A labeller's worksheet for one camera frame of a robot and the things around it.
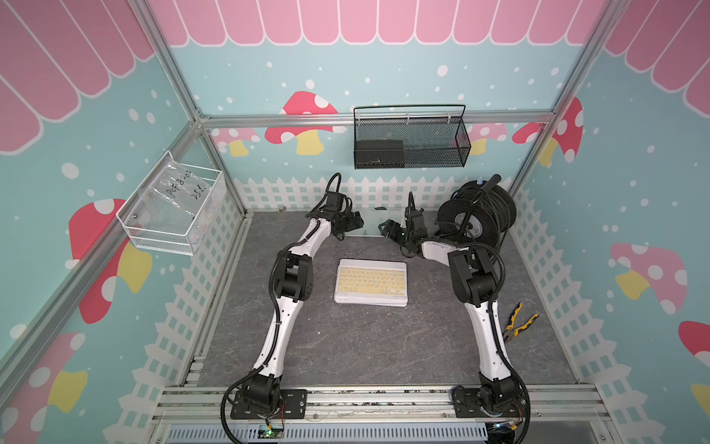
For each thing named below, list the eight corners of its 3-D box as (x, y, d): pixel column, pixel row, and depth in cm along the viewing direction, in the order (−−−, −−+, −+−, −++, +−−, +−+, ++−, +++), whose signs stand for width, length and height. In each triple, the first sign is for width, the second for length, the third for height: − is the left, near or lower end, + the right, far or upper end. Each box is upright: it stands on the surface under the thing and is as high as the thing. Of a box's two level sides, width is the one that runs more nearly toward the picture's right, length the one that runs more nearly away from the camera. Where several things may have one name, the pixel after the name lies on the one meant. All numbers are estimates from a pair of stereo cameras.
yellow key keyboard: (333, 302, 95) (332, 298, 93) (339, 262, 106) (339, 258, 103) (407, 307, 94) (408, 303, 92) (405, 266, 104) (406, 262, 102)
